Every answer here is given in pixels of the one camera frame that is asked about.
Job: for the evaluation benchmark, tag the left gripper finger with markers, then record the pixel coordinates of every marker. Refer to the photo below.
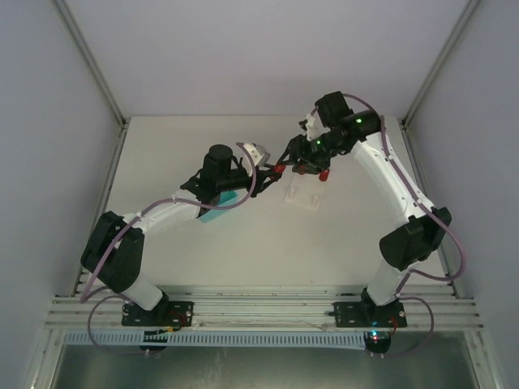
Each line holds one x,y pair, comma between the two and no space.
266,172
262,182

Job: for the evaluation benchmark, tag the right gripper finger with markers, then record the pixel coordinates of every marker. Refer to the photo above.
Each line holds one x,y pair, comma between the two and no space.
292,152
308,167

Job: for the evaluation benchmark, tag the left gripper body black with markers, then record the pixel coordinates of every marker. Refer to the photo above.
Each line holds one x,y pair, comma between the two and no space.
256,181

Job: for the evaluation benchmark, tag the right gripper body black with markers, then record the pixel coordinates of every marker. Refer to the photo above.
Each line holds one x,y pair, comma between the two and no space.
298,151

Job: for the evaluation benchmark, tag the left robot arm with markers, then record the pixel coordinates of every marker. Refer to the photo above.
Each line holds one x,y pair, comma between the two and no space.
114,251

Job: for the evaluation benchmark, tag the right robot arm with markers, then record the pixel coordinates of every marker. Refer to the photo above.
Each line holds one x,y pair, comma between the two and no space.
334,129

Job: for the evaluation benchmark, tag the teal plastic parts bin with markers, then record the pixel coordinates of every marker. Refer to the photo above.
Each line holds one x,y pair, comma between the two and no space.
227,200

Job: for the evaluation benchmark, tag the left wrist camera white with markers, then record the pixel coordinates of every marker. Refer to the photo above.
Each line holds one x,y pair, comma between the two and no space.
254,155

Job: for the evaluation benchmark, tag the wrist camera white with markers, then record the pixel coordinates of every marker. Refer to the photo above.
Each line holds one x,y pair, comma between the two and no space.
310,127
254,155

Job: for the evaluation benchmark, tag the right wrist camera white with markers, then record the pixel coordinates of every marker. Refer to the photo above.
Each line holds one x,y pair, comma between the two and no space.
310,127

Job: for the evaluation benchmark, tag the white base plate with pegs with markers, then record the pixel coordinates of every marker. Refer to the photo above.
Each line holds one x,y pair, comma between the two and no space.
305,191

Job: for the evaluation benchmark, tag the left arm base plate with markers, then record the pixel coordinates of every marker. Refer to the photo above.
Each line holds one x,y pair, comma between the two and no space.
166,314

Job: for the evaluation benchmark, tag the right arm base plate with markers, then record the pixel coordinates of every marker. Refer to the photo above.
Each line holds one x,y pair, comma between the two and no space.
358,314

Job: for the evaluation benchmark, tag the left aluminium corner post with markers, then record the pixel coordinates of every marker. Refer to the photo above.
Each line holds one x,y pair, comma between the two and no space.
71,25

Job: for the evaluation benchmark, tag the aluminium corner post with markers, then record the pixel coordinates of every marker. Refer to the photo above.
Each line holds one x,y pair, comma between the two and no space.
71,25
439,61

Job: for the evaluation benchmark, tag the grey slotted cable duct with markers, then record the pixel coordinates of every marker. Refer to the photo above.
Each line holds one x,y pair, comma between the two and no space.
258,339

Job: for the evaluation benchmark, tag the aluminium rail frame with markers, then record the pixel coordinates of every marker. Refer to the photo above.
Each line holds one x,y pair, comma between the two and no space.
273,309

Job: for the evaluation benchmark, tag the right aluminium corner post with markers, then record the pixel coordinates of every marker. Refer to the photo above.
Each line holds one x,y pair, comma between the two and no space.
439,61

